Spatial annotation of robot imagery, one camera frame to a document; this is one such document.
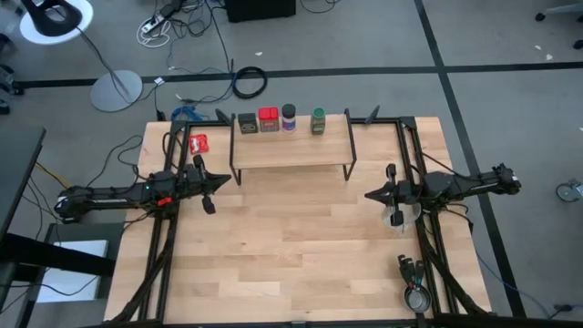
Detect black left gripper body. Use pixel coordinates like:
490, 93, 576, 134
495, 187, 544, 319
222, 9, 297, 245
181, 153, 218, 216

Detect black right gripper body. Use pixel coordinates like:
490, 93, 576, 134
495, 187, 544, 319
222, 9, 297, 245
384, 162, 424, 228

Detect dark square spice tin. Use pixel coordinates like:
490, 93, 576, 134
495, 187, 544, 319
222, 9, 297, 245
237, 112, 259, 135

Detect red-lid spice container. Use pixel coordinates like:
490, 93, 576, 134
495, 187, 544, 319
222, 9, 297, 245
257, 106, 281, 133

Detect black-lid spice jar purple label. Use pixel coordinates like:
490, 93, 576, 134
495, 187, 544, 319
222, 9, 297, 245
281, 103, 298, 134

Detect green-lid spice jar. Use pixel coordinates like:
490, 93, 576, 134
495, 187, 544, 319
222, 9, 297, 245
310, 107, 327, 136

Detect wooden shelf black metal legs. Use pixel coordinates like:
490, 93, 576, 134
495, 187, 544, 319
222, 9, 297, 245
229, 108, 359, 186

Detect clear plastic cup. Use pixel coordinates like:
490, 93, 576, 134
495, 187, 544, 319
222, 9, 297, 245
381, 202, 424, 236

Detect red packet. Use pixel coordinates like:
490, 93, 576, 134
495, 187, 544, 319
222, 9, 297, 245
189, 133, 210, 155

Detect floor stand with round base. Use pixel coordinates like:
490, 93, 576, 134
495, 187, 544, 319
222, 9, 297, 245
18, 0, 145, 114

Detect grey caster wheel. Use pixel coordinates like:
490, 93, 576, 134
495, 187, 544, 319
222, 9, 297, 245
555, 178, 583, 204

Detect white box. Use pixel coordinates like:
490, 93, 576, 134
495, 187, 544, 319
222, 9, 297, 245
36, 239, 110, 304

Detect white power strip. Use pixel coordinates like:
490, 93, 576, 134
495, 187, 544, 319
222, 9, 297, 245
140, 13, 166, 34

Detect black desk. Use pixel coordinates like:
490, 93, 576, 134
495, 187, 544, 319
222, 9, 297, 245
0, 125, 118, 328

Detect black wheeled base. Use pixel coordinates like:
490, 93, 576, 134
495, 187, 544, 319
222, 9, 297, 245
0, 32, 25, 116

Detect grey office chair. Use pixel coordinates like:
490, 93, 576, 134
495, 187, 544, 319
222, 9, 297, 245
535, 0, 583, 50

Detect blue cable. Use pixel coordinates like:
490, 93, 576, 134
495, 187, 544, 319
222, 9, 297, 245
171, 105, 202, 122

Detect steel measuring cup black handle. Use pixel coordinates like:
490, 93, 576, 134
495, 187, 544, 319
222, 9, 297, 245
404, 260, 433, 315
396, 253, 427, 311
404, 258, 429, 312

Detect black aluminium table frame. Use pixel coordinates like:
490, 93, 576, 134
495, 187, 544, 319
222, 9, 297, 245
107, 105, 496, 328

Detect coiled black cable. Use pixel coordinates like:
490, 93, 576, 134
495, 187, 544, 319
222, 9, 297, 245
231, 66, 269, 100

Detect coiled white cable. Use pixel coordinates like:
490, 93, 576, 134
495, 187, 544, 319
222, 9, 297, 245
136, 18, 173, 49

